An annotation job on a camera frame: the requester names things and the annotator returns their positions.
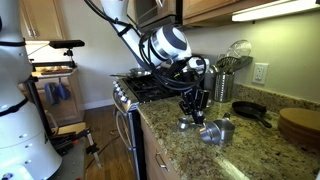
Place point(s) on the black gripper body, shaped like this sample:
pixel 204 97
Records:
pixel 194 100

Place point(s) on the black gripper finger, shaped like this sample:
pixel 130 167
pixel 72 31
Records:
pixel 201 117
pixel 196 118

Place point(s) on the smallest steel pot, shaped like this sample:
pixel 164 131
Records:
pixel 184 124

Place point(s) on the medium steel nested pot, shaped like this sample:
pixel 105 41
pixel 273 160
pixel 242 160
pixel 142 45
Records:
pixel 210 133

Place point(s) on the small steel pot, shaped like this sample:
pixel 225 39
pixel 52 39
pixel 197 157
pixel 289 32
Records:
pixel 226 127

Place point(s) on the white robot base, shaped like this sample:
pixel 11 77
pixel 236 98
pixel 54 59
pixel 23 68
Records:
pixel 25 149

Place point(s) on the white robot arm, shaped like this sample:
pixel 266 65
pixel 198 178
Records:
pixel 165 51

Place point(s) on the black cast iron skillet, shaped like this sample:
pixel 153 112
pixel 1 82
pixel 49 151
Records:
pixel 251 110

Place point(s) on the steel utensil holder with whisk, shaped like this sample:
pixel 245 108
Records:
pixel 236 57

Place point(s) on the frying pan on stove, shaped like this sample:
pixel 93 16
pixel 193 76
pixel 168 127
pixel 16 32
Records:
pixel 133 73

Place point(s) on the stainless steel stove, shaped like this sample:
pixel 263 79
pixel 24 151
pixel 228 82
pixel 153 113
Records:
pixel 129 91

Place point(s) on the round wooden boards stack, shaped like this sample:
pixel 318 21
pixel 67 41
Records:
pixel 301 126

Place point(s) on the under-cabinet light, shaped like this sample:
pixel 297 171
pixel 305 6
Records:
pixel 274 9

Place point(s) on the blue oven mitts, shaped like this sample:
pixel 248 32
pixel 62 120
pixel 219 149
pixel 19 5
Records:
pixel 54 93

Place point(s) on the white wall outlet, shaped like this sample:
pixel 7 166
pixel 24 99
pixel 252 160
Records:
pixel 260 73

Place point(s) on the black camera on stand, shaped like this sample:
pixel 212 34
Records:
pixel 69 45

